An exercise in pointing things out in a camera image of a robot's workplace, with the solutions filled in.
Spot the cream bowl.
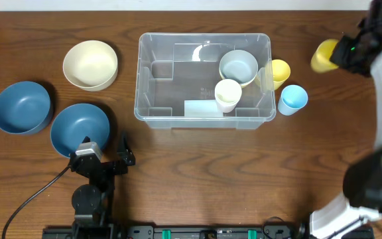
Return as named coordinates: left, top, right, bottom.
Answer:
left=62, top=40, right=118, bottom=92

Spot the cream cup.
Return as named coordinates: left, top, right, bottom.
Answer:
left=215, top=79, right=242, bottom=104

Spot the yellow cup beside container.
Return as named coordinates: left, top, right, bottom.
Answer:
left=272, top=59, right=291, bottom=90

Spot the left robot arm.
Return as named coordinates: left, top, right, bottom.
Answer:
left=68, top=133, right=135, bottom=238

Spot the clear plastic storage container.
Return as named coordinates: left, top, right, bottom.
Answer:
left=134, top=33, right=277, bottom=129

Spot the dark blue bowl near gripper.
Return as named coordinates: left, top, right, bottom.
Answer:
left=50, top=103, right=110, bottom=157

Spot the light blue cup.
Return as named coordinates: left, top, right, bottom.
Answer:
left=278, top=85, right=308, bottom=116

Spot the dark blue bowl far left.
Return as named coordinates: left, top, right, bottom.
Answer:
left=0, top=81, right=54, bottom=135

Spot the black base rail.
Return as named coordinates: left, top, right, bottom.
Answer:
left=42, top=224, right=311, bottom=239

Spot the yellow cup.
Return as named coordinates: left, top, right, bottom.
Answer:
left=272, top=59, right=291, bottom=90
left=310, top=39, right=339, bottom=74

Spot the yellow small bowl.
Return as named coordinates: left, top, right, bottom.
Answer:
left=239, top=75, right=260, bottom=88

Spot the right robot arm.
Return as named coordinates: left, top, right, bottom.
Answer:
left=295, top=0, right=382, bottom=238

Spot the pink cup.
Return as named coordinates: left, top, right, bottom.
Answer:
left=216, top=99, right=238, bottom=113

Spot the grey-blue small bowl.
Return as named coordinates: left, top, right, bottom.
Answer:
left=219, top=50, right=259, bottom=83

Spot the left black cable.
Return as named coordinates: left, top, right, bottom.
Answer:
left=1, top=165, right=72, bottom=239

